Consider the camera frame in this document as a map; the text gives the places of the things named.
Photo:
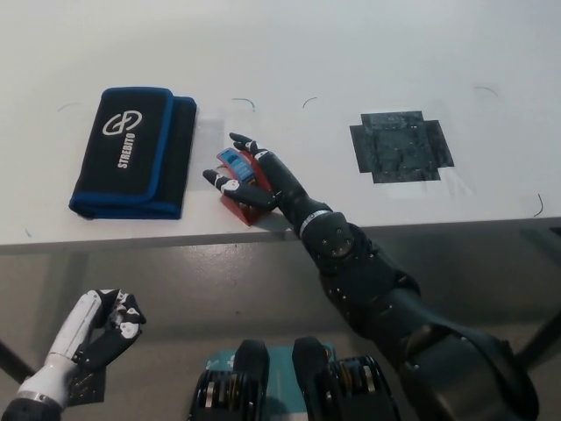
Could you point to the red tape dispenser blue tape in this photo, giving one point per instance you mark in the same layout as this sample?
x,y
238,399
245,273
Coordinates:
x,y
240,164

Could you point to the black ribbed robot left block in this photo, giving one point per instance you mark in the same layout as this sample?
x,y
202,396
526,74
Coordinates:
x,y
232,386

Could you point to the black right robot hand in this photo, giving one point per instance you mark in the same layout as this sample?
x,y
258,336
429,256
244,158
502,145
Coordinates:
x,y
280,184

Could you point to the black ribbed robot right block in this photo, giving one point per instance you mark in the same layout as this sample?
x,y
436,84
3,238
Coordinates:
x,y
337,386

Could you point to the black blue Strebito pouch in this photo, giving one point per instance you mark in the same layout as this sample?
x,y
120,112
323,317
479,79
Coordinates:
x,y
127,155

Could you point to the black tape patch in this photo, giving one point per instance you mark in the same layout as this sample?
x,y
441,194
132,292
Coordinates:
x,y
401,147

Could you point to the black ribbed robot block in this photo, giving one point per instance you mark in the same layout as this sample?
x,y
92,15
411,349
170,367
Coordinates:
x,y
232,386
337,386

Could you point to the black table leg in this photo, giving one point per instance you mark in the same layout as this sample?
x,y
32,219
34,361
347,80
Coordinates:
x,y
541,335
13,361

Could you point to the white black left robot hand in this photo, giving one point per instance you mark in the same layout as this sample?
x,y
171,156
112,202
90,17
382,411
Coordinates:
x,y
76,333

